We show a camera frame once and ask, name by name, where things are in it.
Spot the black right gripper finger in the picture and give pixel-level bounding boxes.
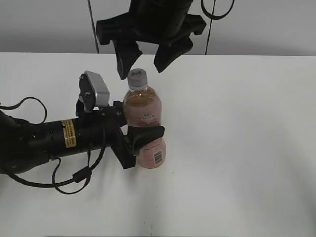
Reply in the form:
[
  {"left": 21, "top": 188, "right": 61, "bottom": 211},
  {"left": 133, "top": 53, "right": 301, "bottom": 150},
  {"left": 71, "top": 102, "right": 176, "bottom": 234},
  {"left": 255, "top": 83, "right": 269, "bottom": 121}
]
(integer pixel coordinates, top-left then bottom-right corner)
[
  {"left": 113, "top": 39, "right": 142, "bottom": 79},
  {"left": 154, "top": 37, "right": 193, "bottom": 73}
]

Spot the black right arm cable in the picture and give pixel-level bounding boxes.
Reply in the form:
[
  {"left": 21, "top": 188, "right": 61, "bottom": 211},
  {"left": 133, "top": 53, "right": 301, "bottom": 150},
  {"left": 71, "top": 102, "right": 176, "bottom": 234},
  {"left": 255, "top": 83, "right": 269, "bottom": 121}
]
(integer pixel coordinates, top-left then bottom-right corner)
[{"left": 200, "top": 0, "right": 237, "bottom": 19}]

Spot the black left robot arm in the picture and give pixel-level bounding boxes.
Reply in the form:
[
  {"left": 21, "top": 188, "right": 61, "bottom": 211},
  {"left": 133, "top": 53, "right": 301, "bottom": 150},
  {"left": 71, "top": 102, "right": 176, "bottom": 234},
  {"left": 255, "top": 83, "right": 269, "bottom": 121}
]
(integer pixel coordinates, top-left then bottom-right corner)
[{"left": 0, "top": 101, "right": 165, "bottom": 174}]

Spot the white plastic bottle cap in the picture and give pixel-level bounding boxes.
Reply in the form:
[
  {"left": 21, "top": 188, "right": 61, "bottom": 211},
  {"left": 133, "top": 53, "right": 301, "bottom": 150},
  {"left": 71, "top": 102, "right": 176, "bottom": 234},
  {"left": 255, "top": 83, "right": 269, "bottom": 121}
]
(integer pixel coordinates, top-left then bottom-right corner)
[{"left": 127, "top": 68, "right": 148, "bottom": 91}]

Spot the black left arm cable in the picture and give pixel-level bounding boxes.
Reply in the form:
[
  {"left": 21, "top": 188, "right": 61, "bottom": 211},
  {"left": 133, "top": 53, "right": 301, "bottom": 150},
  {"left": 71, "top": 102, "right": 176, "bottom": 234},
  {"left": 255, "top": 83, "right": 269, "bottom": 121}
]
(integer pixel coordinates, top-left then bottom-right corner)
[{"left": 0, "top": 97, "right": 106, "bottom": 196}]

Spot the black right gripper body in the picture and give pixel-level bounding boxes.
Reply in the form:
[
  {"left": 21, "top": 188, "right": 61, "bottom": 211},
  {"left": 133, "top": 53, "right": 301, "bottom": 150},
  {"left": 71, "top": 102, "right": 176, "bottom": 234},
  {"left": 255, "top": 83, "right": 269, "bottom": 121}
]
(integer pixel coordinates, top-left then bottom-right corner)
[{"left": 96, "top": 4, "right": 206, "bottom": 45}]

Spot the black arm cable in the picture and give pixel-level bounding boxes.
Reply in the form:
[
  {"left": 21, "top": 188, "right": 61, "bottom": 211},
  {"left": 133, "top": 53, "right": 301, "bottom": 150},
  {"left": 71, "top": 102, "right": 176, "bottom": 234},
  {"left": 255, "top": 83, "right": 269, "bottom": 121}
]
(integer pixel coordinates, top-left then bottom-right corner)
[
  {"left": 200, "top": 0, "right": 237, "bottom": 19},
  {"left": 0, "top": 97, "right": 106, "bottom": 196}
]

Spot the pink-label oolong tea bottle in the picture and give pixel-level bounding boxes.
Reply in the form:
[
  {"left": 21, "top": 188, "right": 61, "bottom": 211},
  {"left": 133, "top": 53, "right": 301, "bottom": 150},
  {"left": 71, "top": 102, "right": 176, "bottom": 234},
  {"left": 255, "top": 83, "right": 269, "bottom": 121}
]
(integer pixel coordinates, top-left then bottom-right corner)
[{"left": 122, "top": 86, "right": 166, "bottom": 169}]

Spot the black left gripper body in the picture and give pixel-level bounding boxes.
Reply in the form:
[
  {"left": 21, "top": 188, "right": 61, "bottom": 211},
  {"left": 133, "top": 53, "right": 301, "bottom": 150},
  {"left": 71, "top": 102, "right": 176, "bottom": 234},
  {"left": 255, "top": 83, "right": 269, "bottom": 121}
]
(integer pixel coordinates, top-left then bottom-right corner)
[{"left": 75, "top": 101, "right": 136, "bottom": 169}]

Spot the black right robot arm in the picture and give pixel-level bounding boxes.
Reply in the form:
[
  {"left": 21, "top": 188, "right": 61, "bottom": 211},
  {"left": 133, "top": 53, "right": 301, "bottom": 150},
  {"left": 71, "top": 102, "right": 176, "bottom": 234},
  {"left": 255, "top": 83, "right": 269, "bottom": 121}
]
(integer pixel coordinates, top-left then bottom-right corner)
[{"left": 96, "top": 0, "right": 206, "bottom": 80}]

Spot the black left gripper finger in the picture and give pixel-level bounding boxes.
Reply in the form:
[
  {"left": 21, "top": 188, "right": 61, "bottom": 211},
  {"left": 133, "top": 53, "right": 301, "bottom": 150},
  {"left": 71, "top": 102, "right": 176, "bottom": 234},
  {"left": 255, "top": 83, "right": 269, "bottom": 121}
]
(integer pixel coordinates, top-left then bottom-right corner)
[
  {"left": 113, "top": 101, "right": 125, "bottom": 119},
  {"left": 127, "top": 126, "right": 165, "bottom": 155}
]

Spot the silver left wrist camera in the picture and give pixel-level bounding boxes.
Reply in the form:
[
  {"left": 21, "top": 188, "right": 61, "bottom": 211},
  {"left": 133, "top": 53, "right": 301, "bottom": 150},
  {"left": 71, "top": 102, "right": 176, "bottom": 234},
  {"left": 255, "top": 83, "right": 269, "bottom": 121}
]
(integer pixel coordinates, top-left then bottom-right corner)
[{"left": 79, "top": 71, "right": 110, "bottom": 113}]

